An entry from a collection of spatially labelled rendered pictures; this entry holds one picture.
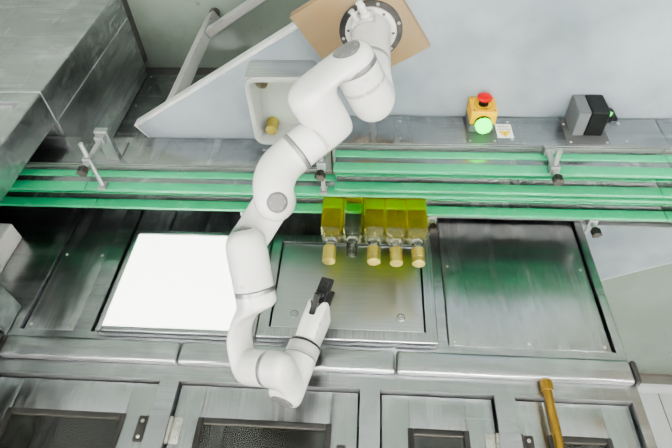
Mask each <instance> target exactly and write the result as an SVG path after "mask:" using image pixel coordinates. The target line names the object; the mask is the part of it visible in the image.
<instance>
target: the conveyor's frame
mask: <svg viewBox="0 0 672 448"><path fill-rule="evenodd" d="M350 119H351V121H352V125H353V127H352V131H351V133H350V134H349V136H348V137H347V138H346V139H345V140H343V141H342V142H341V143H340V144H339V145H337V146H336V147H335V148H343V149H359V151H360V149H373V151H374V149H387V151H388V149H401V151H402V149H410V150H415V151H416V150H429V151H430V150H443V152H444V150H457V152H458V150H477V151H514V153H515V151H542V149H540V146H544V145H554V146H556V148H555V152H558V150H559V149H562V150H563V152H572V153H573V152H611V153H672V119H647V118H633V119H626V118H618V120H617V121H616V122H613V121H612V122H611V123H607V124H606V126H605V128H604V129H605V132H606V134H607V136H608V138H609V140H610V143H611V145H612V146H599V145H568V143H567V140H566V138H565V135H564V132H563V129H562V127H561V124H560V121H559V118H531V117H497V119H496V123H495V130H496V134H497V138H498V143H499V144H467V140H466V134H465V128H464V122H463V117H436V116H386V117H385V118H384V119H382V120H380V121H377V122H366V121H363V120H361V119H360V118H358V117H357V116H350ZM113 139H114V141H115V142H129V145H128V147H127V149H126V151H125V153H124V155H121V157H120V159H119V160H110V159H106V157H105V155H104V153H103V151H102V149H101V146H100V148H99V150H98V151H97V153H96V155H95V158H96V162H95V164H94V165H95V167H96V168H99V169H154V170H209V171H230V172H231V171H255V169H256V166H257V164H258V162H259V160H260V159H261V157H262V156H263V154H264V153H265V152H266V151H267V150H262V149H263V145H264V144H261V143H259V142H258V141H257V140H256V139H210V138H137V137H113ZM79 142H82V143H83V144H84V146H85V148H86V150H87V152H88V153H90V151H91V149H92V147H93V146H94V144H95V140H94V137H65V136H45V138H44V139H43V141H42V142H41V144H40V145H39V147H38V148H37V150H36V151H35V153H34V154H33V156H32V157H31V159H30V160H29V161H28V163H27V164H26V166H25V167H44V168H78V167H79V166H82V165H83V162H82V158H83V156H84V154H83V153H82V151H81V149H80V147H79V145H78V143H79Z"/></svg>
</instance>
